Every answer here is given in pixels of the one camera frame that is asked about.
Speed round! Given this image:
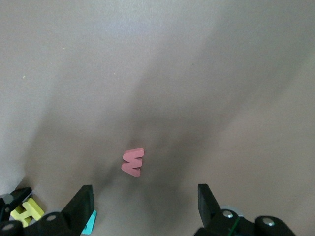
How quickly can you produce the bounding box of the red small letter w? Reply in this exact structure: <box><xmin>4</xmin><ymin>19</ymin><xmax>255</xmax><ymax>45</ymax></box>
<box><xmin>121</xmin><ymin>147</ymin><xmax>145</xmax><ymax>178</ymax></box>

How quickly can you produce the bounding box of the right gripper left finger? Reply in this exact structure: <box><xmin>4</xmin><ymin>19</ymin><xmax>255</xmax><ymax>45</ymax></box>
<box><xmin>0</xmin><ymin>185</ymin><xmax>95</xmax><ymax>236</ymax></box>

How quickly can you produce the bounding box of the teal letter R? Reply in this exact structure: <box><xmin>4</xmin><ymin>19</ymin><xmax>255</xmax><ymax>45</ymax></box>
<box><xmin>81</xmin><ymin>210</ymin><xmax>97</xmax><ymax>235</ymax></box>

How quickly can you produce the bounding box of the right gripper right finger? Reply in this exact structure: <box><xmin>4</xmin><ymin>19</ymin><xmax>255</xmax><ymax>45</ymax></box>
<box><xmin>193</xmin><ymin>183</ymin><xmax>296</xmax><ymax>236</ymax></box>

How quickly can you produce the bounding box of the yellow letter H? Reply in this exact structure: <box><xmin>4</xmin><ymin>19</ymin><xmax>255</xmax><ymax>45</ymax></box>
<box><xmin>10</xmin><ymin>198</ymin><xmax>45</xmax><ymax>228</ymax></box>

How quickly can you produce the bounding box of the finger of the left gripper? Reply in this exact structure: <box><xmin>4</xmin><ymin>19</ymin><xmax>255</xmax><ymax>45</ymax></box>
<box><xmin>0</xmin><ymin>186</ymin><xmax>33</xmax><ymax>222</ymax></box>

